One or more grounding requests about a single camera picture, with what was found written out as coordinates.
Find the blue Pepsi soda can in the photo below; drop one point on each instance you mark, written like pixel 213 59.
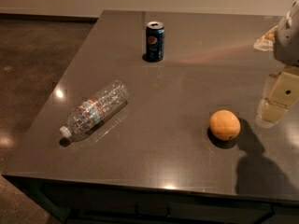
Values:
pixel 155 41

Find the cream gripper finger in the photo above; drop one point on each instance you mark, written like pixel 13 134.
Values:
pixel 266 42
pixel 280 93

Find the orange fruit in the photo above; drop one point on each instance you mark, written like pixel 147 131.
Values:
pixel 224 125

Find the clear plastic water bottle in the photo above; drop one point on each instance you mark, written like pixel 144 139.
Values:
pixel 93 112

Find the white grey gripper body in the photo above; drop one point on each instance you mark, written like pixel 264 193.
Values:
pixel 287 41

